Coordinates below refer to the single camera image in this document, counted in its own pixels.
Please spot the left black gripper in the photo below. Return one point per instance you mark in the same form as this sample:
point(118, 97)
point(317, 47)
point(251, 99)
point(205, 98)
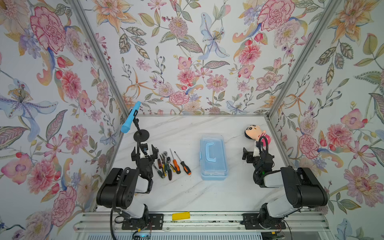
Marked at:
point(144, 155)

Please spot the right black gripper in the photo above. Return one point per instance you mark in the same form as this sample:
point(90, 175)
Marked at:
point(250, 156)

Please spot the green black screwdriver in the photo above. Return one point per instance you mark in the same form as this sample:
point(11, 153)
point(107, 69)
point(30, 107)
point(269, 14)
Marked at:
point(160, 173)

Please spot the black handled wrench tool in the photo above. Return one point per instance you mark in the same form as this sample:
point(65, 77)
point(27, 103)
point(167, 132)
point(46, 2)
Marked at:
point(169, 168)

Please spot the light blue plastic toolbox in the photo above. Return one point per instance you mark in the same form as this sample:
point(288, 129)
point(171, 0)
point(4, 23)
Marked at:
point(213, 159)

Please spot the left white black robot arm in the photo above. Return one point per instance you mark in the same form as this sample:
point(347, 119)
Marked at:
point(120, 186)

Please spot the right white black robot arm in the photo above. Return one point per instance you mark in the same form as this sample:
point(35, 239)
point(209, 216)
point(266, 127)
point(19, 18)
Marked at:
point(301, 186)

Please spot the red black small screwdriver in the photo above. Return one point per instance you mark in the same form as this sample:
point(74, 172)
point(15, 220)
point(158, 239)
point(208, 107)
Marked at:
point(160, 164)

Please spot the cartoon boy plush doll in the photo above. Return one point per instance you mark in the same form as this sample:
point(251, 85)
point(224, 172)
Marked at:
point(254, 132)

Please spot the orange black screwdriver right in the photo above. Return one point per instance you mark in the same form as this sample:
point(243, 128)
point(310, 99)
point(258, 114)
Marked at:
point(185, 167)

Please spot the yellow tape label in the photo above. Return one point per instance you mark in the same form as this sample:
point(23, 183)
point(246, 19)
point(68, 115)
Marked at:
point(181, 216)

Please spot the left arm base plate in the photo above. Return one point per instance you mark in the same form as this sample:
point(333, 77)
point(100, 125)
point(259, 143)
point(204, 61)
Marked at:
point(148, 222)

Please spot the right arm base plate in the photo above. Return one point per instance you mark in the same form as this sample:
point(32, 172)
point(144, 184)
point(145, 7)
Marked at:
point(254, 221)

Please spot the aluminium front rail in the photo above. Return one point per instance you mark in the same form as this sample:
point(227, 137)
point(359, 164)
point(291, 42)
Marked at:
point(99, 222)

